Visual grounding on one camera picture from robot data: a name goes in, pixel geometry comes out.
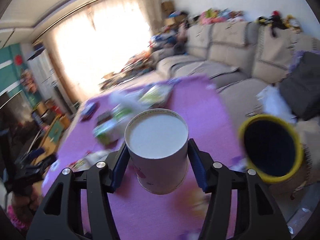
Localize green white juice bottle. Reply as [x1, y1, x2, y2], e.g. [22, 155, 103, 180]
[92, 105, 133, 146]

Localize white paper cup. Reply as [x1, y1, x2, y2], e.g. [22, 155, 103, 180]
[124, 108, 189, 195]

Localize green Pocky box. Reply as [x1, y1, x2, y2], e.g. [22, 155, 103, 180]
[138, 84, 173, 108]

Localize yellow rimmed trash bin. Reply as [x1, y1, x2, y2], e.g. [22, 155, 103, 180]
[238, 114, 304, 184]

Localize purple floral tablecloth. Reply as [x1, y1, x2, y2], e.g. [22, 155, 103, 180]
[41, 74, 247, 240]

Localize blue tissue pack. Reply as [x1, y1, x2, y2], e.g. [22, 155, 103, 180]
[80, 102, 99, 122]

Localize brown plastic tray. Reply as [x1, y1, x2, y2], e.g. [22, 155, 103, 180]
[96, 111, 112, 126]

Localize white papers on sofa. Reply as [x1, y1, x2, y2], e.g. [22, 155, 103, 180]
[256, 85, 297, 125]

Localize dark grey backpack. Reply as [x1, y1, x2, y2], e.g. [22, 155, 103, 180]
[279, 51, 319, 121]

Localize beige sectional sofa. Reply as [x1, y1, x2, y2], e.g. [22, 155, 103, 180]
[150, 21, 320, 201]

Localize sheer window curtain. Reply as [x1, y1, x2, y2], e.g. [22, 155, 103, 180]
[42, 0, 163, 101]

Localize black plush toy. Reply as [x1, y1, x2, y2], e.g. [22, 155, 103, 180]
[257, 10, 288, 38]

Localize yellow plush toy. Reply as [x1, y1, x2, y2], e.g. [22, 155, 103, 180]
[285, 15, 301, 31]

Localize pile of plush toys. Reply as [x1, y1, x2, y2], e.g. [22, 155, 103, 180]
[199, 8, 245, 25]

